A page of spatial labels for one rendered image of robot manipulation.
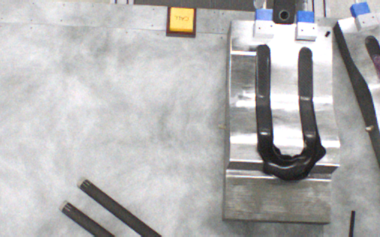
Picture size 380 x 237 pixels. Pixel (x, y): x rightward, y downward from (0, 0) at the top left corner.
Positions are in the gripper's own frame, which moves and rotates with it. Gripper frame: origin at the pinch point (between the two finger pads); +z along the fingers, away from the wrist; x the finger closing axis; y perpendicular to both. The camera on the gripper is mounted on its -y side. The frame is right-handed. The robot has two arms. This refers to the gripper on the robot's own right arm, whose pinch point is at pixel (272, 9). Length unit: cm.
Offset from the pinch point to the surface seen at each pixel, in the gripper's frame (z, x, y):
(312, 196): 15.0, -13.0, -41.5
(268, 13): 10.5, -1.0, 4.0
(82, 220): 17, 42, -50
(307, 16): 10.5, -11.1, 3.9
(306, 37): 10.6, -10.6, -2.2
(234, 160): 7.8, 7.2, -35.0
